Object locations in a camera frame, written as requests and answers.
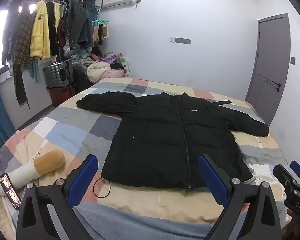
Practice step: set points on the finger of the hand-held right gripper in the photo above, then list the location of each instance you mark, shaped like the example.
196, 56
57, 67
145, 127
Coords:
299, 168
283, 176

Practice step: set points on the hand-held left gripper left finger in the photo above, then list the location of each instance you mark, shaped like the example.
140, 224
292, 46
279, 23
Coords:
82, 180

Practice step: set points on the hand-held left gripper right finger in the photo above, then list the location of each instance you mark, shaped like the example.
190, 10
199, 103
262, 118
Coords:
213, 180

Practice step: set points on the black puffer jacket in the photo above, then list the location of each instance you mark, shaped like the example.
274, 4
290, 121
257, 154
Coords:
160, 135

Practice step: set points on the pile of clothes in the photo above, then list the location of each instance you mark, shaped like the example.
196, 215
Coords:
97, 70

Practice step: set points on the white and tan bolster pillow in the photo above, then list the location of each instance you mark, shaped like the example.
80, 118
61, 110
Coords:
40, 165

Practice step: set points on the patchwork bed quilt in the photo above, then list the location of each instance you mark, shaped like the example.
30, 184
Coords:
72, 127

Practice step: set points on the smartphone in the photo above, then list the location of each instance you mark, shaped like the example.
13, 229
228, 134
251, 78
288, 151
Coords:
10, 191

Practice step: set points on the black belt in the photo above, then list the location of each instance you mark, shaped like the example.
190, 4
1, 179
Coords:
222, 102

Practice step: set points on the red suitcase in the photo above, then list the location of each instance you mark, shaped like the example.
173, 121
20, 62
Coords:
61, 96

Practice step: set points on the grey suitcase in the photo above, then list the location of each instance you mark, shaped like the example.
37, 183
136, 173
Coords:
56, 75

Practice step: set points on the grey door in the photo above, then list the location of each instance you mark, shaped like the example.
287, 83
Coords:
270, 55

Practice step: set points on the dotted white pillow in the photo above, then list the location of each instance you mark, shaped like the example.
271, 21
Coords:
125, 63

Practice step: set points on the brown plaid scarf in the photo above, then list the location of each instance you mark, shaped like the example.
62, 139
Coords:
21, 55

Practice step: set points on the green clip hanger with socks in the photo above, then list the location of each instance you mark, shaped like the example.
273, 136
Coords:
100, 31

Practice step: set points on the yellow fleece coat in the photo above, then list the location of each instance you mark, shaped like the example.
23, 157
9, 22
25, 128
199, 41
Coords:
40, 35

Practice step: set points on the dark grey hoodie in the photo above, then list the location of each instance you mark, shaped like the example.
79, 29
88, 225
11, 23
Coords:
77, 22

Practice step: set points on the grey wall switch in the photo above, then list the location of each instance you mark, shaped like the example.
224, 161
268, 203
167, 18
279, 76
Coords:
293, 60

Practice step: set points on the grey and white wall panel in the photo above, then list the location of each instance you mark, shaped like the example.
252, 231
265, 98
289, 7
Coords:
182, 40

